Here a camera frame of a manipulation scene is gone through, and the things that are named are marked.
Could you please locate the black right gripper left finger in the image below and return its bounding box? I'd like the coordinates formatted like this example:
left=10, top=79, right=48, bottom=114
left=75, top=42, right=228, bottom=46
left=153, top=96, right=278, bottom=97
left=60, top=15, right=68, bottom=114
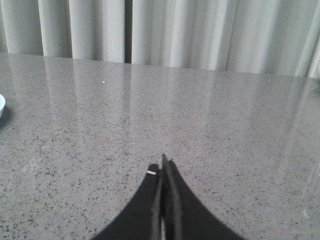
left=94, top=163, right=162, bottom=240

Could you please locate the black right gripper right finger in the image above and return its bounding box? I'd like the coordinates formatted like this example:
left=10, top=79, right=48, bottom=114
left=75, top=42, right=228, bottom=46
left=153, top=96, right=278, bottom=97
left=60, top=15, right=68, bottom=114
left=161, top=154, right=243, bottom=240

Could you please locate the light blue round plate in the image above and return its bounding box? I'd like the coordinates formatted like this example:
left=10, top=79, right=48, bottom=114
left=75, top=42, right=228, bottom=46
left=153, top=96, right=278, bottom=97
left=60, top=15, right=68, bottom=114
left=0, top=94, right=6, bottom=118

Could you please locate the white pleated curtain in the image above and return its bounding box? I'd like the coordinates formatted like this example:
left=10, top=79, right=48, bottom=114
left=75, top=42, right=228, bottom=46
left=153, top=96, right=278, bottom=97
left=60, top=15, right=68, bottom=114
left=0, top=0, right=320, bottom=77

